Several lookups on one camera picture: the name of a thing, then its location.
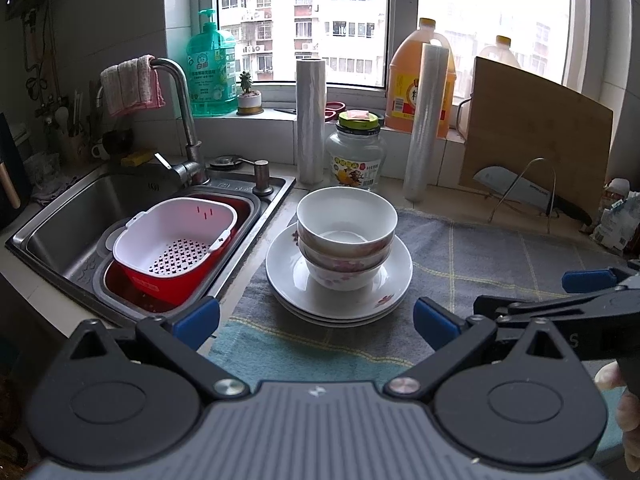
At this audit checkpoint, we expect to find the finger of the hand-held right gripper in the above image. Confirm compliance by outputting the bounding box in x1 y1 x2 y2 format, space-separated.
472 285 640 329
562 260 640 294

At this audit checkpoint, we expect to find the person's right hand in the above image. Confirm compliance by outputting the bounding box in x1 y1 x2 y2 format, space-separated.
595 363 640 462

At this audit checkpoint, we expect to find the steel sink drain cap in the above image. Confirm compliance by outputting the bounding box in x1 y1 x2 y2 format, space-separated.
207 155 256 169

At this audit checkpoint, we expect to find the kitchen window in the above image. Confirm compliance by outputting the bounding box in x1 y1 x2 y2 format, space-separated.
165 0 591 91

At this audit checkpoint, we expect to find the black handled kitchen knife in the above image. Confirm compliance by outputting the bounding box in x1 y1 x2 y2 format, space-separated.
472 166 594 226

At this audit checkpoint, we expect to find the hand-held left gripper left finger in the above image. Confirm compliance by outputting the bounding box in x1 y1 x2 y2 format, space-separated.
70 296 251 404

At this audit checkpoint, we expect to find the red wash basin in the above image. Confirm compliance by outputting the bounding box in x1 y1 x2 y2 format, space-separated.
102 192 254 317

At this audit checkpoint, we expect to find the glass jar green lid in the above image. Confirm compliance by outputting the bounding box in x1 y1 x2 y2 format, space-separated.
325 110 384 192

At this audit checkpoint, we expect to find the steel wire board stand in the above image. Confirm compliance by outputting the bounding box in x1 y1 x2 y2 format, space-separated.
487 157 561 234

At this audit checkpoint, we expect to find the stainless steel sink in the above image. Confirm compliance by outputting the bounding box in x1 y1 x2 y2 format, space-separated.
5 164 299 329

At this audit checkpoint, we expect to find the pink dish cloth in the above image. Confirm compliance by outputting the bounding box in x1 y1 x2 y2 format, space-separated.
100 55 166 119

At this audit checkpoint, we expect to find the short plastic bag roll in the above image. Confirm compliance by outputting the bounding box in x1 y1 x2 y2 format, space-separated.
295 58 327 185

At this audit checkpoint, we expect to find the white pink floral bowl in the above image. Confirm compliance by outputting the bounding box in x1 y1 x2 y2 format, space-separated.
302 255 390 292
298 235 392 272

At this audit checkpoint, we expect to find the black air fryer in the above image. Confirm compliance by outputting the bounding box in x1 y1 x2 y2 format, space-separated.
0 112 34 232

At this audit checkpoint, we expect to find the yellow sponge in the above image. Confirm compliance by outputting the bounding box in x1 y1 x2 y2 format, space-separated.
121 150 159 167

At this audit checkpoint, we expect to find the small potted plant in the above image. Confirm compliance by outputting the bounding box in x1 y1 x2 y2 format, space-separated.
236 71 265 116

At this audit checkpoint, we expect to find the white strainer basket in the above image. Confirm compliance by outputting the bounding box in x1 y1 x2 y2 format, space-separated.
112 197 238 279

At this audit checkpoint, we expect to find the pale yellow oil jug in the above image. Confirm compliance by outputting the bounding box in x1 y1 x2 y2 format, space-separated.
477 35 522 69

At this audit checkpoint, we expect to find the orange cooking wine jug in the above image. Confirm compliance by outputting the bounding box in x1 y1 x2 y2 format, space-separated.
385 18 458 140

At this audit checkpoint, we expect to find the white fruit print plate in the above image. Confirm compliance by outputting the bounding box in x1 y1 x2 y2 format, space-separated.
265 222 414 318
272 290 408 324
280 300 403 329

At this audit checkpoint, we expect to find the tall plastic wrap roll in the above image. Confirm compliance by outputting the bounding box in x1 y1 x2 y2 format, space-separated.
403 43 448 204

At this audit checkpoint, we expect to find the steel sink soap dispenser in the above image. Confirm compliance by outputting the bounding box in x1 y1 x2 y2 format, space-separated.
251 160 274 196

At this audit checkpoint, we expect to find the green dish soap bottle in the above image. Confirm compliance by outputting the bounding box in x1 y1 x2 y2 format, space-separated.
186 8 239 117

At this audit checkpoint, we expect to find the white plastic bag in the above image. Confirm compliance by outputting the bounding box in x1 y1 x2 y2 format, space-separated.
592 178 640 252

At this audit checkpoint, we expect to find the grey blue checked dish towel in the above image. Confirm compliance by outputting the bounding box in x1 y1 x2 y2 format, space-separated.
207 207 640 457

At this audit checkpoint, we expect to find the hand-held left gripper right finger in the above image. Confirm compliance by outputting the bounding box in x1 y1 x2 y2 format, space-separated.
384 296 581 404

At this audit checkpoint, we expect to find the steel kitchen faucet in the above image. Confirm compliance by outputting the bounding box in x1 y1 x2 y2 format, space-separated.
150 57 212 187

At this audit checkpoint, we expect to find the bamboo cutting board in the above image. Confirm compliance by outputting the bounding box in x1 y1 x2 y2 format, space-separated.
459 56 615 219

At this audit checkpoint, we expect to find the utensil holder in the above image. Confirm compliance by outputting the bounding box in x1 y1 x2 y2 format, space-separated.
50 90 102 162

